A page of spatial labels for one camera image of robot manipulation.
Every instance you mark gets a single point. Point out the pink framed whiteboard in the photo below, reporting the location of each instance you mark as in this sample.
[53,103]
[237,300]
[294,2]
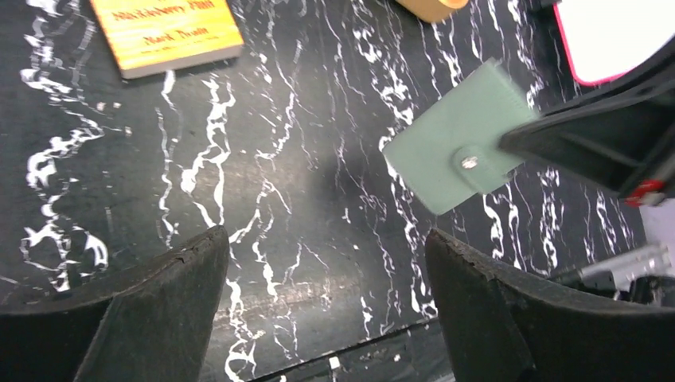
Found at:
[604,40]

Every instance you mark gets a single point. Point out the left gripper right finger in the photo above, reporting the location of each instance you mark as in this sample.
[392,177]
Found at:
[611,321]

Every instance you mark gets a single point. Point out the mint green card holder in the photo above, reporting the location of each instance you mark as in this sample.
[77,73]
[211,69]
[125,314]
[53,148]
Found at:
[450,152]

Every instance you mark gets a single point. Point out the tan oval tray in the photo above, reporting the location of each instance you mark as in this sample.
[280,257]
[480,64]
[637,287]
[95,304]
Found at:
[433,11]

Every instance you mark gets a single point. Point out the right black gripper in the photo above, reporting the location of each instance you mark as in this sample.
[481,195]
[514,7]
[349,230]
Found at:
[619,137]

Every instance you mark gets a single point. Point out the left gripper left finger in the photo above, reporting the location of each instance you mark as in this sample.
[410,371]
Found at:
[151,322]

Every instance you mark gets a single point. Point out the orange paperback book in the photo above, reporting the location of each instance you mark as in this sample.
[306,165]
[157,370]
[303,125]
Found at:
[147,37]

